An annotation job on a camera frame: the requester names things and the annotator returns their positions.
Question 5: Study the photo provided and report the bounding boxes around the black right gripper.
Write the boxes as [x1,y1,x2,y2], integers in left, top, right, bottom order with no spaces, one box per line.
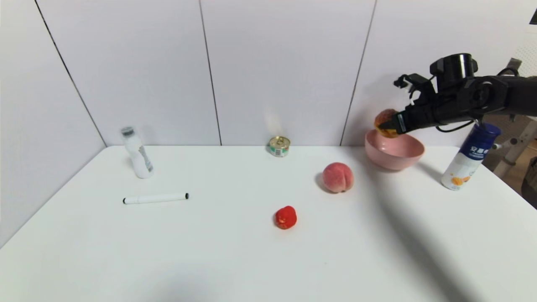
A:
[377,104,436,134]

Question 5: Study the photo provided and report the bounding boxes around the brown cream puff bread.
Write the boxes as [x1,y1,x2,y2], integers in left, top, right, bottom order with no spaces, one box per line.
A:
[374,109,401,138]

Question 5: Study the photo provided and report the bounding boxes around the pink bowl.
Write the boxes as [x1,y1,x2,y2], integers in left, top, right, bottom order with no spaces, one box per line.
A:
[364,129,425,171]

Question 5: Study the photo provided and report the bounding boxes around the pink peach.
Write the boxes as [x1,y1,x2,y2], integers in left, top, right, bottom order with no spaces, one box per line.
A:
[322,162,355,193]

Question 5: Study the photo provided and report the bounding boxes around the white yogurt bottle blue cap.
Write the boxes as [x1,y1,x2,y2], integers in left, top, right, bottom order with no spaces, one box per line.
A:
[441,122,501,192]

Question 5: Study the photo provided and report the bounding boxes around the small tin can green label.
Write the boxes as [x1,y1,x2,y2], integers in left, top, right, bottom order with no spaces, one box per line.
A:
[269,136,291,158]

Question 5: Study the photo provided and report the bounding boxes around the red strawberry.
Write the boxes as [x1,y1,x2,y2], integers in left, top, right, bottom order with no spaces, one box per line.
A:
[275,206,297,230]

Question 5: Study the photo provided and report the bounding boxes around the dark grey chair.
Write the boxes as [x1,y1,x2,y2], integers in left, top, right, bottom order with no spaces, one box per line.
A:
[520,157,537,210]

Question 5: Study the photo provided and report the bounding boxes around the white pegboard panel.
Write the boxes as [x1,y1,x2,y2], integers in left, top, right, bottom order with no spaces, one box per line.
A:
[513,31,537,78]

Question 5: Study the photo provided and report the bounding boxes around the white marker pen black caps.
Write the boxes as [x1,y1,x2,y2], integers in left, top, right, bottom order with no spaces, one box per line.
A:
[123,193,190,205]

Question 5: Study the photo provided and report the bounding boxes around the white plastic bottle grey cap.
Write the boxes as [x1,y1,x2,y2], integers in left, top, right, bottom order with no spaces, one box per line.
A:
[120,126,154,180]

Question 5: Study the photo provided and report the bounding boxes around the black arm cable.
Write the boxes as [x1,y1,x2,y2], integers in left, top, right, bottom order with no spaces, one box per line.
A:
[435,120,475,133]

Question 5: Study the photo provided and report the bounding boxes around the white metal frame leg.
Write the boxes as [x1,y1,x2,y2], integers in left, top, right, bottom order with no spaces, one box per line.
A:
[491,120,537,178]

